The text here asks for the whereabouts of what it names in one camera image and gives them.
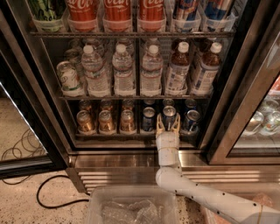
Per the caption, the gold can back left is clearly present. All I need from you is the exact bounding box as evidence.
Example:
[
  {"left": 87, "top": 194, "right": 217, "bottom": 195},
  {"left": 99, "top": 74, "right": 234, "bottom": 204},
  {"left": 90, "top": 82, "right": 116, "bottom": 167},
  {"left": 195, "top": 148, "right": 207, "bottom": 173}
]
[{"left": 79, "top": 100, "right": 92, "bottom": 113}]

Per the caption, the gold can back right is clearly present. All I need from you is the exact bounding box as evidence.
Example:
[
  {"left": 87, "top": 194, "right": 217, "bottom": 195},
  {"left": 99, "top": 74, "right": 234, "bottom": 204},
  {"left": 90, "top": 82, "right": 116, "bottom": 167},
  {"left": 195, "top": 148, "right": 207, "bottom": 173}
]
[{"left": 122, "top": 99, "right": 135, "bottom": 111}]

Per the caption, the brown tea bottle right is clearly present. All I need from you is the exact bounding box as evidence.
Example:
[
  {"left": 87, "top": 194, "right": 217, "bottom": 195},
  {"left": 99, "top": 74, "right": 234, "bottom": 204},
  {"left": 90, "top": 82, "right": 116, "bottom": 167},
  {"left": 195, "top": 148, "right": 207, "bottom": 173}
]
[{"left": 190, "top": 42, "right": 222, "bottom": 95}]

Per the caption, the clear water bottle middle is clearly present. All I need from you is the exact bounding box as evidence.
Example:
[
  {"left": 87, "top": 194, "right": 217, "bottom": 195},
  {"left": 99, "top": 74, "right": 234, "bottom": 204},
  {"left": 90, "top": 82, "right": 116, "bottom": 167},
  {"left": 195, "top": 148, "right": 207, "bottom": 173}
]
[{"left": 112, "top": 44, "right": 136, "bottom": 96}]

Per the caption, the clear plastic bin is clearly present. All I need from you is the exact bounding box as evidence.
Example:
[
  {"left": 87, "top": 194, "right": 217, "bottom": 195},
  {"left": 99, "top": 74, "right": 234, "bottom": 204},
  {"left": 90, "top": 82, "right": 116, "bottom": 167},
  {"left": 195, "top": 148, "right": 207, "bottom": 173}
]
[
  {"left": 200, "top": 184, "right": 280, "bottom": 224},
  {"left": 85, "top": 185, "right": 179, "bottom": 224}
]

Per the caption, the green white soda can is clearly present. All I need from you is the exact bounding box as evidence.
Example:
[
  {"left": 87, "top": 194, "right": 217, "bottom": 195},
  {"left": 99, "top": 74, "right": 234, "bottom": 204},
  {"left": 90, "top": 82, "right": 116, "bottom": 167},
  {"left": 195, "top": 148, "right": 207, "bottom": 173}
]
[{"left": 57, "top": 60, "right": 85, "bottom": 97}]

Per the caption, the gold can back middle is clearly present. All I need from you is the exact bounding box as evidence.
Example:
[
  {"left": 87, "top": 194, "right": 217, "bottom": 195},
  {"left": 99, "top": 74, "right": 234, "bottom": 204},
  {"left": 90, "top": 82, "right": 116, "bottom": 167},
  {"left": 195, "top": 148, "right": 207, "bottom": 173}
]
[{"left": 100, "top": 100, "right": 114, "bottom": 112}]

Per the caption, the steel fridge base grille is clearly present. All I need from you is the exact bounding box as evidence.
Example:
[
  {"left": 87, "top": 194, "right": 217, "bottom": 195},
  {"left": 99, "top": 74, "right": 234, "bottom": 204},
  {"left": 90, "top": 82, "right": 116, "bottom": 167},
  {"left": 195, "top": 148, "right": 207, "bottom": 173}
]
[{"left": 66, "top": 150, "right": 280, "bottom": 193}]

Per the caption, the red coca-cola can left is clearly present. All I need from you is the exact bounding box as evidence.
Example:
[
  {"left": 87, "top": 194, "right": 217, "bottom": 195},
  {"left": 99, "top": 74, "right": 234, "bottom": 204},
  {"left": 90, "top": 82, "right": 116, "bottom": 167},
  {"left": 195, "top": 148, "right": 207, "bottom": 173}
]
[{"left": 66, "top": 0, "right": 99, "bottom": 32}]

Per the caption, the gold can front right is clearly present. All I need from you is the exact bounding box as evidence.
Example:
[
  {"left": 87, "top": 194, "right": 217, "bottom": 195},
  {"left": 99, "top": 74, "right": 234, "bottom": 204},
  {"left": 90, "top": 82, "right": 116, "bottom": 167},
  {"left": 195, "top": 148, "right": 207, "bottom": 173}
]
[{"left": 120, "top": 109, "right": 136, "bottom": 134}]

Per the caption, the gold can front left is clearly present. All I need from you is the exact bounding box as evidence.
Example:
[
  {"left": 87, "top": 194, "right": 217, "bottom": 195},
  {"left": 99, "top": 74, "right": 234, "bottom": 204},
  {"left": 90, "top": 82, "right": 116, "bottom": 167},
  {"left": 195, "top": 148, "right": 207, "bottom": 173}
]
[{"left": 76, "top": 110, "right": 95, "bottom": 135}]

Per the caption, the red coca-cola can right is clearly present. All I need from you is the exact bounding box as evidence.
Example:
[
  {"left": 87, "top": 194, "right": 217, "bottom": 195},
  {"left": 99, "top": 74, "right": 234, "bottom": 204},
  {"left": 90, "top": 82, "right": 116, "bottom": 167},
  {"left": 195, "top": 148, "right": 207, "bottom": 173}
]
[{"left": 138, "top": 0, "right": 165, "bottom": 32}]

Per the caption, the clear water bottle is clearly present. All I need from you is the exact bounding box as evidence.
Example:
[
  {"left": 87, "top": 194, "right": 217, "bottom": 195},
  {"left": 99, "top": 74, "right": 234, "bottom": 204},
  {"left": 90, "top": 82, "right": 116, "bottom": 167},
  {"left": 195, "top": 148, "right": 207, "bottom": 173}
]
[
  {"left": 140, "top": 45, "right": 164, "bottom": 96},
  {"left": 81, "top": 45, "right": 111, "bottom": 97},
  {"left": 112, "top": 44, "right": 136, "bottom": 96}
]

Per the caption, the brown tea bottle left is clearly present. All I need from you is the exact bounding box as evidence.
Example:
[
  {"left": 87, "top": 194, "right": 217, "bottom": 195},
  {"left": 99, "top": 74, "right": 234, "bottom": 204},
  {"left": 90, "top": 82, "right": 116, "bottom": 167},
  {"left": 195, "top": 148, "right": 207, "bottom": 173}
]
[{"left": 165, "top": 41, "right": 190, "bottom": 95}]

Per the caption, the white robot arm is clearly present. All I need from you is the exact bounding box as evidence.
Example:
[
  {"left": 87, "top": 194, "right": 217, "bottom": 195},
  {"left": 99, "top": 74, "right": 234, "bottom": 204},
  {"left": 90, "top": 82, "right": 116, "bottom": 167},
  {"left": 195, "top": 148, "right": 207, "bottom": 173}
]
[{"left": 156, "top": 114, "right": 280, "bottom": 224}]

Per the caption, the gold can front middle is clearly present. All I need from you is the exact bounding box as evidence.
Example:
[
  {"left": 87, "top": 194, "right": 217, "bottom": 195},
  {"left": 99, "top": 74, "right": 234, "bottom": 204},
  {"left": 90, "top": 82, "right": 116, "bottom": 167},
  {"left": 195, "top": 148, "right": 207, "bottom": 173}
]
[{"left": 98, "top": 110, "right": 116, "bottom": 135}]

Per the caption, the blue red can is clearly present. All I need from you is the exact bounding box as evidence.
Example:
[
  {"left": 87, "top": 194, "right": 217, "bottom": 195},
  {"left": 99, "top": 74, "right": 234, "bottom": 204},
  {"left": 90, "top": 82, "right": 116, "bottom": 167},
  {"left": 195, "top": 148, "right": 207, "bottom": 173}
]
[
  {"left": 200, "top": 0, "right": 235, "bottom": 32},
  {"left": 171, "top": 0, "right": 201, "bottom": 33}
]

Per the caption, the blue red can left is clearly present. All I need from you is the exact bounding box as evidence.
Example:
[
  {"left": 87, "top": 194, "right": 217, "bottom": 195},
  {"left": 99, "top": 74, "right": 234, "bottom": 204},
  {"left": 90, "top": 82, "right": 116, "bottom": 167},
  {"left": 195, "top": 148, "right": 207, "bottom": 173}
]
[{"left": 171, "top": 0, "right": 201, "bottom": 33}]

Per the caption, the black power cable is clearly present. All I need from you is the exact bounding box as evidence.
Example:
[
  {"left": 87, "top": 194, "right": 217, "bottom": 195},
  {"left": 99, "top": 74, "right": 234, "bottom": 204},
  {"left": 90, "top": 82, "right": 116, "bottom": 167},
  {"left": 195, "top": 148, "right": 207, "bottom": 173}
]
[{"left": 2, "top": 174, "right": 91, "bottom": 210}]

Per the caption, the clear plastic bin right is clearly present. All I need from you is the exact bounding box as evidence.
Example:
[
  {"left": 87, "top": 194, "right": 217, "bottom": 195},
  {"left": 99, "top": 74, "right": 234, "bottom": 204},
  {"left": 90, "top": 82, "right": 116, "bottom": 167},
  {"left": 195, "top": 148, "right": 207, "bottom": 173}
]
[{"left": 200, "top": 184, "right": 280, "bottom": 224}]

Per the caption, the blue red can right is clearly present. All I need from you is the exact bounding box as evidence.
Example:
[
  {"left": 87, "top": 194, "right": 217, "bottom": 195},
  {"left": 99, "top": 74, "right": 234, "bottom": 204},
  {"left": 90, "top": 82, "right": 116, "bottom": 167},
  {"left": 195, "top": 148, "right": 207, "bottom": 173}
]
[{"left": 200, "top": 0, "right": 235, "bottom": 32}]

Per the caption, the red coca-cola can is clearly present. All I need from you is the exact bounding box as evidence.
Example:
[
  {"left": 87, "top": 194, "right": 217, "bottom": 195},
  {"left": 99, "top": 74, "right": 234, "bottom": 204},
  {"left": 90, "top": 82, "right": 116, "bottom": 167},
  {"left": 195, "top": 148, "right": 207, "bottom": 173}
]
[
  {"left": 103, "top": 0, "right": 132, "bottom": 32},
  {"left": 66, "top": 0, "right": 99, "bottom": 32},
  {"left": 138, "top": 0, "right": 165, "bottom": 32}
]

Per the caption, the gold can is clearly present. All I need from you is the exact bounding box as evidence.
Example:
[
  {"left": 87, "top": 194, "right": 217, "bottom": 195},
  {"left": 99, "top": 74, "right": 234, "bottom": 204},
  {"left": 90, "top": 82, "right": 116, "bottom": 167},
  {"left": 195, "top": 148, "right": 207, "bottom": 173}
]
[
  {"left": 100, "top": 100, "right": 114, "bottom": 112},
  {"left": 76, "top": 110, "right": 95, "bottom": 135},
  {"left": 122, "top": 99, "right": 135, "bottom": 111},
  {"left": 120, "top": 109, "right": 136, "bottom": 134},
  {"left": 98, "top": 110, "right": 116, "bottom": 135},
  {"left": 79, "top": 100, "right": 92, "bottom": 113}
]

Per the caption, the open glass fridge door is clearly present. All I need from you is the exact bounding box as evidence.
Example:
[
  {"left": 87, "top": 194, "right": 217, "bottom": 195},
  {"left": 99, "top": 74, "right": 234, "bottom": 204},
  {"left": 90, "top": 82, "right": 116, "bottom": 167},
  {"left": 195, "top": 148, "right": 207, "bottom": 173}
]
[{"left": 0, "top": 58, "right": 67, "bottom": 180}]

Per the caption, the clear water bottle left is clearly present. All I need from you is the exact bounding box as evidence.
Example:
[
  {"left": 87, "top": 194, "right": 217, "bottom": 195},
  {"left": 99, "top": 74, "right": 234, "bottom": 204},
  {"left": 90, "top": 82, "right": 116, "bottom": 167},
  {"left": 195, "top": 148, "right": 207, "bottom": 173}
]
[{"left": 81, "top": 45, "right": 111, "bottom": 97}]

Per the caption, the green can top shelf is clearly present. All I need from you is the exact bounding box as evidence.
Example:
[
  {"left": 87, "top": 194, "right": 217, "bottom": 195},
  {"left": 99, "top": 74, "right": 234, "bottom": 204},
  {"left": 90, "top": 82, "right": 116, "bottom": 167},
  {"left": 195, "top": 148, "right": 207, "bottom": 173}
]
[{"left": 26, "top": 0, "right": 67, "bottom": 32}]

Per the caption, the blue pepsi can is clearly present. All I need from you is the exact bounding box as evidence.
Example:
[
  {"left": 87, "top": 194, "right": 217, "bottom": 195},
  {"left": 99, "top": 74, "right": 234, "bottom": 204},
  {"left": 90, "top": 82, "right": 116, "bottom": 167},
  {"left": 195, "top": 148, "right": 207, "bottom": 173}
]
[
  {"left": 163, "top": 106, "right": 177, "bottom": 130},
  {"left": 185, "top": 99, "right": 197, "bottom": 111},
  {"left": 182, "top": 109, "right": 200, "bottom": 135},
  {"left": 143, "top": 99, "right": 155, "bottom": 108},
  {"left": 142, "top": 107, "right": 156, "bottom": 132},
  {"left": 163, "top": 99, "right": 175, "bottom": 107}
]

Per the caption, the clear plastic bin left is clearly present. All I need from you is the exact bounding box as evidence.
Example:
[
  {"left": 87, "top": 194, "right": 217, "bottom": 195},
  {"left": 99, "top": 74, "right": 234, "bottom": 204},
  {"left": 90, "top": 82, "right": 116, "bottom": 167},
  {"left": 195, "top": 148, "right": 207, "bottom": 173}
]
[{"left": 85, "top": 185, "right": 179, "bottom": 224}]

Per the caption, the brown tea bottle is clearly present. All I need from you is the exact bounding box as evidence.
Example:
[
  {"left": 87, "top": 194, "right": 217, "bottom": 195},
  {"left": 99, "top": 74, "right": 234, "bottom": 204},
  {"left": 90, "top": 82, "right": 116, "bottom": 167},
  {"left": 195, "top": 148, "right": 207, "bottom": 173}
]
[
  {"left": 190, "top": 42, "right": 222, "bottom": 95},
  {"left": 165, "top": 41, "right": 190, "bottom": 95}
]

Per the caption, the red coca-cola can middle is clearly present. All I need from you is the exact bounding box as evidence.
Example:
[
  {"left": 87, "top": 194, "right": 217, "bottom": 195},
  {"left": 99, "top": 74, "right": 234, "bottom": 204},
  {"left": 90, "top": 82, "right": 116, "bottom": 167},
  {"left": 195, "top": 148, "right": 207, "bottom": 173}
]
[{"left": 103, "top": 0, "right": 132, "bottom": 32}]

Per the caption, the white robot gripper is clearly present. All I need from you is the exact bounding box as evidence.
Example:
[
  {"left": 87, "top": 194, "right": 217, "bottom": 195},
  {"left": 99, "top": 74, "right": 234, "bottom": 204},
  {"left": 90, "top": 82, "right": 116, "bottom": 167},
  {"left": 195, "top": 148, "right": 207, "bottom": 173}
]
[{"left": 156, "top": 113, "right": 180, "bottom": 167}]

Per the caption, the clear water bottle right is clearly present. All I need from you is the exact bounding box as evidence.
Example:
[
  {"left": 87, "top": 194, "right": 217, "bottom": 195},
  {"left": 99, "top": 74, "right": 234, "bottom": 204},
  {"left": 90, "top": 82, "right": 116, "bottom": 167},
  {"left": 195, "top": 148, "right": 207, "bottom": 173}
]
[{"left": 140, "top": 45, "right": 164, "bottom": 96}]

